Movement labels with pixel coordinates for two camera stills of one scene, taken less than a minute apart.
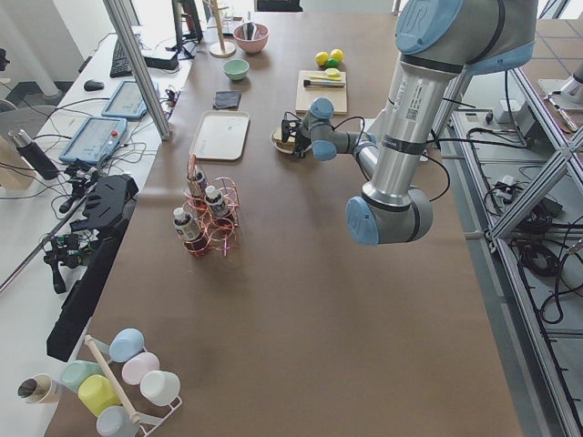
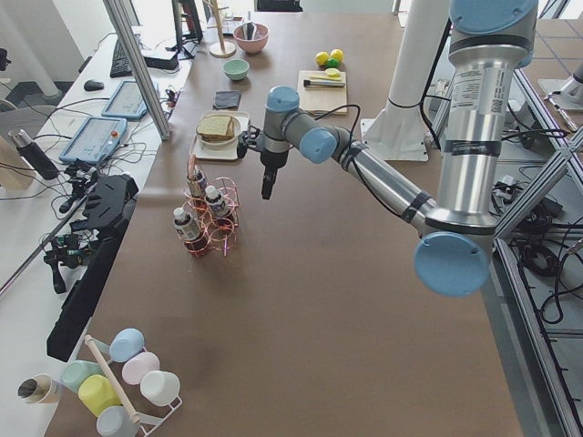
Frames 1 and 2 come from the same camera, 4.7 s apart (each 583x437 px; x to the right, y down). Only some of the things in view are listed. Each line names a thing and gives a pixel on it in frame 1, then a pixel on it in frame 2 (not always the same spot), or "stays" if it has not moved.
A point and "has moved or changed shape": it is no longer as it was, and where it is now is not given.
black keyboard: [119, 64] stays
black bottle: [35, 155] stays
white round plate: [271, 138] has moved or changed shape
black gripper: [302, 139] -> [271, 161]
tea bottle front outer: [190, 234] stays
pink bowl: [254, 45] stays
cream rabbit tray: [220, 135] stays
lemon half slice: [332, 72] stays
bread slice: [289, 144] has moved or changed shape
